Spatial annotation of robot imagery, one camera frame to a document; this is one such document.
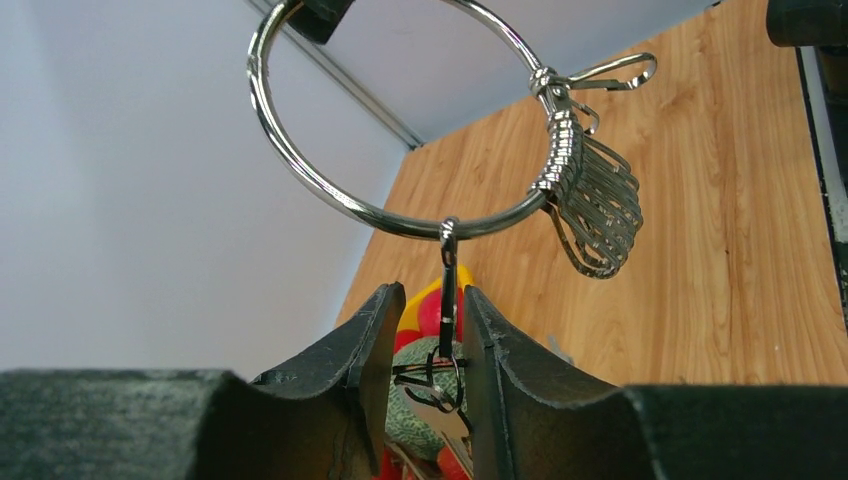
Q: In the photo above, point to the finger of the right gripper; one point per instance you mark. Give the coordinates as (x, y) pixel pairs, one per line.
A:
(317, 20)

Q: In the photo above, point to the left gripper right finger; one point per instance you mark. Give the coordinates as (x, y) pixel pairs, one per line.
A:
(535, 416)

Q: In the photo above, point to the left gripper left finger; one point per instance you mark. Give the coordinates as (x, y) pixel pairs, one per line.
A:
(317, 415)

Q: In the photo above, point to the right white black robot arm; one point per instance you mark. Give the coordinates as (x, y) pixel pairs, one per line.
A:
(789, 23)

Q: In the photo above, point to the yellow plastic tray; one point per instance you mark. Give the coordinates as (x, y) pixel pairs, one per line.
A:
(464, 279)

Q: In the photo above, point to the pink red apple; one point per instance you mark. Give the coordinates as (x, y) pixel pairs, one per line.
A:
(420, 318)

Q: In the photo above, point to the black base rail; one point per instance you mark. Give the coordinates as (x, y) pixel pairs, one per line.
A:
(827, 156)

